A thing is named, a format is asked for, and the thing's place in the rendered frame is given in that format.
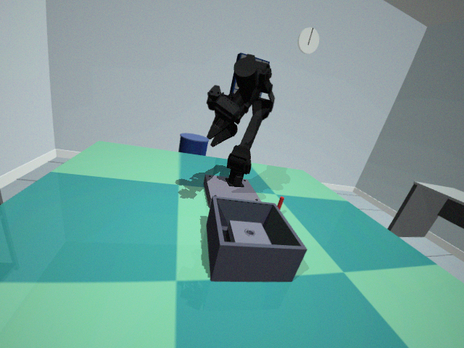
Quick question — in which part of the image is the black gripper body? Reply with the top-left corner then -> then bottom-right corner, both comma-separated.
215,92 -> 251,136

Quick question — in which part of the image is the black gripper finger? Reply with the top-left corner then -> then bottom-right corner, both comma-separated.
210,129 -> 233,147
207,107 -> 234,139

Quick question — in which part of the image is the dark red peg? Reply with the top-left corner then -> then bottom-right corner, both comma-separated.
278,196 -> 284,210

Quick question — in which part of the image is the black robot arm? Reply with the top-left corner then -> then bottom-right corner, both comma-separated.
207,54 -> 275,187

